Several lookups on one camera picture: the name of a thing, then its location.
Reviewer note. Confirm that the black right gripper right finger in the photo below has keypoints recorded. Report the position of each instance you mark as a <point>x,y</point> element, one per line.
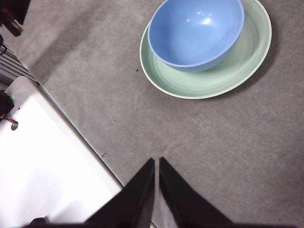
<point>185,204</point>

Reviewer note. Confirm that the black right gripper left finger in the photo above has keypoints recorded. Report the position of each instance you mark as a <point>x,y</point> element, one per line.
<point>133,206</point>

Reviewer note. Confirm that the pale green plate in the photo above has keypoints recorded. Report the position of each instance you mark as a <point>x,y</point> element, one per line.
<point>190,85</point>

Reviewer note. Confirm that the blue ribbed bowl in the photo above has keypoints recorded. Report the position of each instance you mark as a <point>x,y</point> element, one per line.
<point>194,42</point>

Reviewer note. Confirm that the black unit with green light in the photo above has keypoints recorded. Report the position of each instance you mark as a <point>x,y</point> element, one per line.
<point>4,104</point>

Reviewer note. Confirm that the black mounted device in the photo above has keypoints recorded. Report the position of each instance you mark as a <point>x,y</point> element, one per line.
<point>14,9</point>

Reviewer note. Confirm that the grey ribbed aluminium rail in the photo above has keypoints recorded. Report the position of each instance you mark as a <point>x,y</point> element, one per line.
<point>12,64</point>

